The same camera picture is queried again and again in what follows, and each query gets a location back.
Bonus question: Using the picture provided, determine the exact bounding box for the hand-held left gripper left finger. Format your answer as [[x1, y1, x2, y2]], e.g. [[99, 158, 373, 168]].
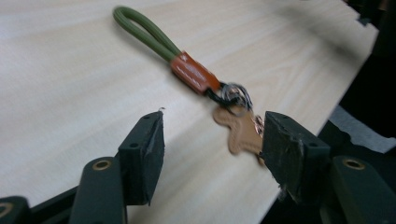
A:
[[117, 110, 165, 206]]

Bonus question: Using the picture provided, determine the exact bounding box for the green cord keychain with tan tag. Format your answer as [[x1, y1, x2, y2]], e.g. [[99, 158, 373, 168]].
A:
[[112, 6, 265, 166]]

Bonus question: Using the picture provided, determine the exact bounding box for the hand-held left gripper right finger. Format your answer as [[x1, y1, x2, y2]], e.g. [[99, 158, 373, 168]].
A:
[[260, 110, 332, 204]]

